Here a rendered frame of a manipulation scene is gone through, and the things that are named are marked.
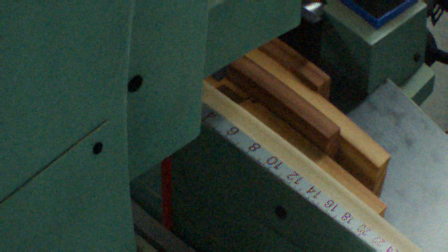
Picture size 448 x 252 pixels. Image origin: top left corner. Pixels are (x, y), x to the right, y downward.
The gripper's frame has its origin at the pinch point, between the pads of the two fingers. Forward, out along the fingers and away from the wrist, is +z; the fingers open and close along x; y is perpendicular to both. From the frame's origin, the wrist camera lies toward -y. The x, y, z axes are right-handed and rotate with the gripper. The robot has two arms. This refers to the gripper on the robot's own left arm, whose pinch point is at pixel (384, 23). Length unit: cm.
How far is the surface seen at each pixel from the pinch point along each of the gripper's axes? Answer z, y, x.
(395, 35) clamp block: 9.0, -29.5, -15.4
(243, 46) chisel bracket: 23, -44, -13
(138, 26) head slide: 28, -61, -17
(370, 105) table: 16.5, -28.0, -17.0
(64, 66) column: 33, -70, -21
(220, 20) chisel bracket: 23, -49, -13
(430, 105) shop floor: -22, 99, 22
